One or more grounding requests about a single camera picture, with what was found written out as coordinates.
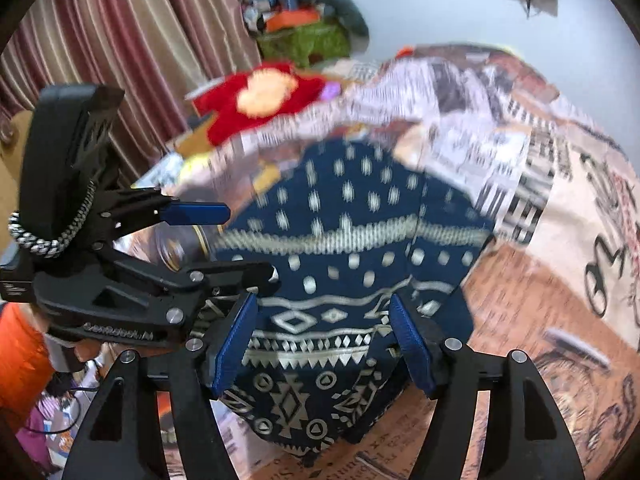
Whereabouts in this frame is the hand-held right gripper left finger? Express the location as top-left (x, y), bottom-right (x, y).
top-left (60, 291), bottom-right (260, 480)

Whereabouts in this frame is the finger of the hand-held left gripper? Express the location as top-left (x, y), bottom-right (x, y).
top-left (95, 186), bottom-right (232, 235)
top-left (100, 242), bottom-right (281, 312)

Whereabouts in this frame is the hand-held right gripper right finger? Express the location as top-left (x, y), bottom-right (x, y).
top-left (387, 292), bottom-right (586, 480)

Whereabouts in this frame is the navy patterned hooded jacket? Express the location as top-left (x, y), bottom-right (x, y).
top-left (210, 137), bottom-right (496, 456)

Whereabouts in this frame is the red plush toy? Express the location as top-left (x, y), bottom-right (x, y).
top-left (192, 62), bottom-right (328, 146)

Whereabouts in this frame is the striped curtain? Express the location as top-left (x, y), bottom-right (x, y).
top-left (0, 0), bottom-right (261, 181)

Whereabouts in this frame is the printed bed sheet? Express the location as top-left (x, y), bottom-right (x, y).
top-left (145, 42), bottom-right (640, 480)

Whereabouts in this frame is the orange box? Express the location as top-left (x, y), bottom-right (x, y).
top-left (265, 7), bottom-right (318, 31)

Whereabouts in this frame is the grey curved pillow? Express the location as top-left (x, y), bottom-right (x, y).
top-left (305, 0), bottom-right (371, 46)

